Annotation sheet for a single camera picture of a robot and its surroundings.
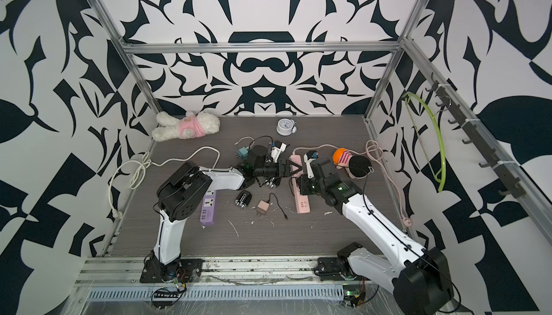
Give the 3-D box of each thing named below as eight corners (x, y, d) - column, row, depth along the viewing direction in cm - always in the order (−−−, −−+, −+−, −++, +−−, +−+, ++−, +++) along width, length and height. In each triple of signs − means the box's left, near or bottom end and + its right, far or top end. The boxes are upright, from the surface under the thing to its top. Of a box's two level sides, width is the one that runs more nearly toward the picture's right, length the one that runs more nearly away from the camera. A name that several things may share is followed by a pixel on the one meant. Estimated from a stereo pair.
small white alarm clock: (276, 135, 114) (276, 130, 111) (276, 123, 119) (276, 118, 116) (298, 135, 114) (299, 130, 111) (297, 123, 119) (298, 118, 116)
